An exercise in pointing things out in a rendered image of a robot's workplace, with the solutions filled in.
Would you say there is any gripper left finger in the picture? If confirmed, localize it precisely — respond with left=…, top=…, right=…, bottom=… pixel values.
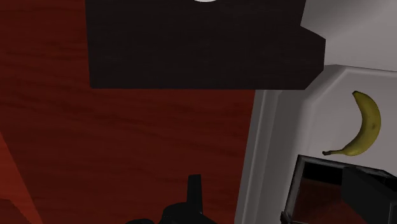
left=125, top=174, right=218, bottom=224

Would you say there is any white table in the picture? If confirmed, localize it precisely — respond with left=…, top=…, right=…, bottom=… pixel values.
left=233, top=64, right=397, bottom=224

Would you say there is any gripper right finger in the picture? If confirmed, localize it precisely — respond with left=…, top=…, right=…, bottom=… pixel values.
left=341, top=165, right=397, bottom=224

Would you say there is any black open box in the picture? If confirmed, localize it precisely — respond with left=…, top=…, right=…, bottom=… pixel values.
left=280, top=154, right=397, bottom=224

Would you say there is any yellow banana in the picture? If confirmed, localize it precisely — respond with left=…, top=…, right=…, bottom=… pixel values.
left=321, top=90, right=382, bottom=157

